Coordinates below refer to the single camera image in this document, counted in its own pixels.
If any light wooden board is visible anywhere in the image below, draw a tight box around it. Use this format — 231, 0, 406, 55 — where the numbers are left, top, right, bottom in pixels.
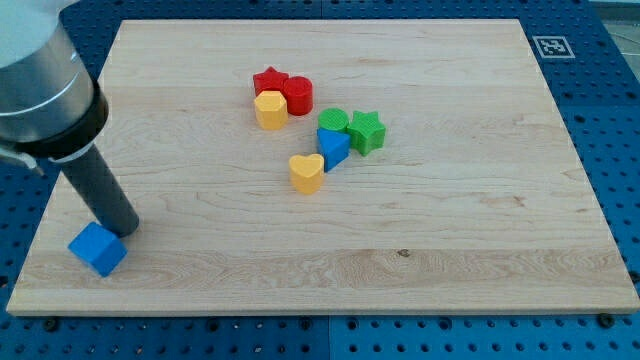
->
7, 19, 639, 317

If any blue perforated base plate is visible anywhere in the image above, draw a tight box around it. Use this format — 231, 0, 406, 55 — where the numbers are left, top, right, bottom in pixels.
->
1, 0, 639, 359

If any green star block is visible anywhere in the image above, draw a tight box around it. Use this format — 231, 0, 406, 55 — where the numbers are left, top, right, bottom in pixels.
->
347, 111, 386, 156

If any blue triangle block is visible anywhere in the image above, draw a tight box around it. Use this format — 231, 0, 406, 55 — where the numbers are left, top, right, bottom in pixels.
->
317, 128, 351, 172

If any red cylinder block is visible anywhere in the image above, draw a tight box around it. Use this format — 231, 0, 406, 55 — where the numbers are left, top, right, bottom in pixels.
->
282, 76, 313, 116

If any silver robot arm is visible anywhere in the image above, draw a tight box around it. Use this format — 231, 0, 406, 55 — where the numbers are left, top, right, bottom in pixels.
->
1, 0, 108, 173

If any red star block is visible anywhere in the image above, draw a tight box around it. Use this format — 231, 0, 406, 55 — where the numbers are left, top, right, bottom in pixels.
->
253, 66, 289, 96

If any yellow hexagon block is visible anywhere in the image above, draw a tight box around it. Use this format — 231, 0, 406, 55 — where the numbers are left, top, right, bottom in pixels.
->
254, 90, 288, 130

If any white fiducial marker tag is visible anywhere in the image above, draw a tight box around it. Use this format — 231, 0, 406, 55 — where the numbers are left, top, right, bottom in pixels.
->
532, 35, 575, 59

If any green cylinder block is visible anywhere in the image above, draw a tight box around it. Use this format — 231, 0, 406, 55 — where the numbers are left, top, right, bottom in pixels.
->
318, 108, 349, 133

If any blue cube block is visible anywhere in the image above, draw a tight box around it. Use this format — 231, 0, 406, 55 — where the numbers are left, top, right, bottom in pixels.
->
68, 222, 128, 277

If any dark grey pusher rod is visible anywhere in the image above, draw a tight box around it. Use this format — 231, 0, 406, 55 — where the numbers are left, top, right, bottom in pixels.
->
61, 144, 139, 238

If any yellow heart block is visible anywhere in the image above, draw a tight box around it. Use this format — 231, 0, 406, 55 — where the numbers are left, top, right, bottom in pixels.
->
289, 154, 325, 195

